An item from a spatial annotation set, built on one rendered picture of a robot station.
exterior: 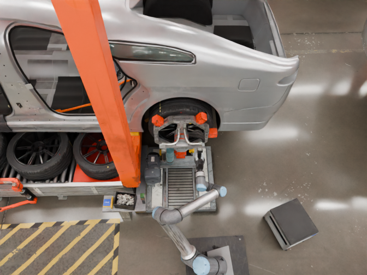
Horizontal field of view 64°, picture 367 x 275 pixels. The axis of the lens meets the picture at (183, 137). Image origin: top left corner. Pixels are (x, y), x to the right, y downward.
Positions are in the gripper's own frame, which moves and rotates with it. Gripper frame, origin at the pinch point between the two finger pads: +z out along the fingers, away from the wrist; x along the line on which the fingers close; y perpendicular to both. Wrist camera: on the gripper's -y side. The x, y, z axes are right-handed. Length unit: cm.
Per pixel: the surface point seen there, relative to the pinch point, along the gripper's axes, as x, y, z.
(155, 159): -45, 40, 15
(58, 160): -148, 33, 13
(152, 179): -48, 46, -6
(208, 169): 18, 75, 18
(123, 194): -76, 30, -29
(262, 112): 62, -25, 30
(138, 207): -60, 38, -40
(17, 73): -149, -74, 35
